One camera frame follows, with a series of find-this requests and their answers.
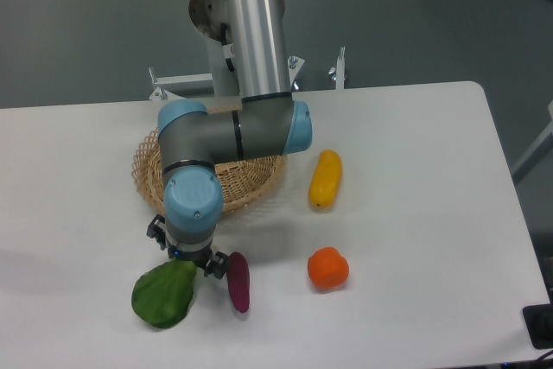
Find purple eggplant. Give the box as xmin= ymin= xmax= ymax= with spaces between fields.
xmin=226 ymin=251 xmax=250 ymax=314

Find yellow elongated vegetable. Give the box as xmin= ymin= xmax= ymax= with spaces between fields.
xmin=308 ymin=150 xmax=343 ymax=210

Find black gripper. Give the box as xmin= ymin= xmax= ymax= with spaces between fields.
xmin=146 ymin=214 xmax=229 ymax=278

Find orange round fruit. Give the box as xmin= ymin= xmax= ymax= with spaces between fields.
xmin=307 ymin=246 xmax=349 ymax=290

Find white table leg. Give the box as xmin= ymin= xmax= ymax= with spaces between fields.
xmin=511 ymin=102 xmax=552 ymax=186

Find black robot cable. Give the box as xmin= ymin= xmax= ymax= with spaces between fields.
xmin=219 ymin=22 xmax=241 ymax=85

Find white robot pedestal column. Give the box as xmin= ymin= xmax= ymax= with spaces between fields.
xmin=188 ymin=0 xmax=287 ymax=97

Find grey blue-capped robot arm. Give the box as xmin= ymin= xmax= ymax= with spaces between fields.
xmin=147 ymin=0 xmax=313 ymax=278

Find black device at edge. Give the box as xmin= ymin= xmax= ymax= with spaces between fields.
xmin=522 ymin=303 xmax=552 ymax=350

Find woven wicker basket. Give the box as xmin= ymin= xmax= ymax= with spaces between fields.
xmin=131 ymin=129 xmax=287 ymax=216

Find green bok choy vegetable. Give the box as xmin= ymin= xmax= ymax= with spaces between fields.
xmin=130 ymin=259 xmax=197 ymax=329

